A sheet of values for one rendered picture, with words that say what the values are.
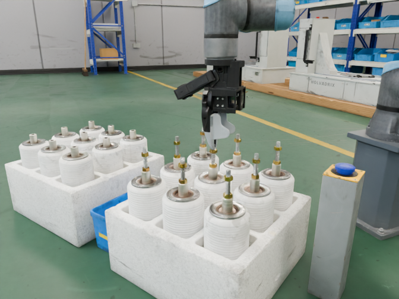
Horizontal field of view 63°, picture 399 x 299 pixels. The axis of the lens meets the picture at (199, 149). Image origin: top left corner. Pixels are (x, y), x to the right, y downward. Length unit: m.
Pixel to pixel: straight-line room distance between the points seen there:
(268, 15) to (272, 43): 3.46
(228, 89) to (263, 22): 0.16
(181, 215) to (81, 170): 0.41
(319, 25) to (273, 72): 0.88
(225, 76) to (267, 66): 3.45
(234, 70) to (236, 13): 0.12
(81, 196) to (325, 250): 0.66
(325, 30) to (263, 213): 3.11
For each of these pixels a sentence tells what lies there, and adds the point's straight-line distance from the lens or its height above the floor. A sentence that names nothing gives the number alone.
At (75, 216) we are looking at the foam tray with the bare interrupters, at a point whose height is 0.11.
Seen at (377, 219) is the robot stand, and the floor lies 0.05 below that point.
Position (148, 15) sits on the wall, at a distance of 7.28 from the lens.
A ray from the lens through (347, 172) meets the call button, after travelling 0.74.
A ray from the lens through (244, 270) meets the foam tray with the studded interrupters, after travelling 0.65.
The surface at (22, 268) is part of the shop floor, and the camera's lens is 1.04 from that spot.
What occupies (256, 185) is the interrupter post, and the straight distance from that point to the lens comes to 0.76.
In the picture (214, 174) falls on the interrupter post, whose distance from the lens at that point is 0.81.
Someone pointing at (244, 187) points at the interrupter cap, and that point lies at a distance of 0.78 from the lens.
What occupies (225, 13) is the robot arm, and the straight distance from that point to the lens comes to 0.72.
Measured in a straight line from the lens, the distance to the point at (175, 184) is 0.86.
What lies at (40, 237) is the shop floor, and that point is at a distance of 1.16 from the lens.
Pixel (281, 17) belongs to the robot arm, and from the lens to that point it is 0.76.
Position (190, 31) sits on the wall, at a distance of 7.57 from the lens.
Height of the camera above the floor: 0.58
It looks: 18 degrees down
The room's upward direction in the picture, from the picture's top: straight up
